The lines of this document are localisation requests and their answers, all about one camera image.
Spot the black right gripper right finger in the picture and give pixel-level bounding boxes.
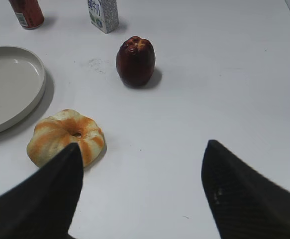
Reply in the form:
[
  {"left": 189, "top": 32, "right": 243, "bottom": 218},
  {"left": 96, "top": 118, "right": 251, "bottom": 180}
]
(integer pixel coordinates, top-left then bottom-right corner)
[{"left": 201, "top": 139, "right": 290, "bottom": 239}]

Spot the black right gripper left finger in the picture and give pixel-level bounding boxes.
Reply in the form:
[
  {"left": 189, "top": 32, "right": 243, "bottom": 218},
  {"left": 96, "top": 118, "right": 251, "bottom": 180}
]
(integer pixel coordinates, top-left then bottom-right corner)
[{"left": 0, "top": 143, "right": 83, "bottom": 239}]

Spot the dark red apple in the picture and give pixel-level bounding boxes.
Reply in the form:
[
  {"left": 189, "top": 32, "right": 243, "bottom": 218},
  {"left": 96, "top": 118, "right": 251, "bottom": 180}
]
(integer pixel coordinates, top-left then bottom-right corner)
[{"left": 116, "top": 36, "right": 156, "bottom": 88}]

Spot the beige ceramic plate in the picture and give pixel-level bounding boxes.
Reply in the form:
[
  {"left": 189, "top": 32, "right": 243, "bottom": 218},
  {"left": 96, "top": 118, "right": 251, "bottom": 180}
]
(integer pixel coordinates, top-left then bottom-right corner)
[{"left": 0, "top": 46, "right": 46, "bottom": 132}]

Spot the orange striped bread bun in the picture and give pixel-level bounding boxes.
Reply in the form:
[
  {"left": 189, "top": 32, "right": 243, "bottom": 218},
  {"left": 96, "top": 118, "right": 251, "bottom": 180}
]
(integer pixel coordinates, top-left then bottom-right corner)
[{"left": 26, "top": 109, "right": 105, "bottom": 167}]

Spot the red drink can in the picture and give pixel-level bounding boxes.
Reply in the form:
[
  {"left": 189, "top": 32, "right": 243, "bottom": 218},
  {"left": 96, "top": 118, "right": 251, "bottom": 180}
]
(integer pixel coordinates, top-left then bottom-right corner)
[{"left": 9, "top": 0, "right": 45, "bottom": 29}]

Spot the white milk carton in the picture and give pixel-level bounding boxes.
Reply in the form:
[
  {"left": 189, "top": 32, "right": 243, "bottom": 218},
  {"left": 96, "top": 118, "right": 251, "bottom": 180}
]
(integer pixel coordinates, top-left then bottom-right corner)
[{"left": 87, "top": 0, "right": 119, "bottom": 34}]

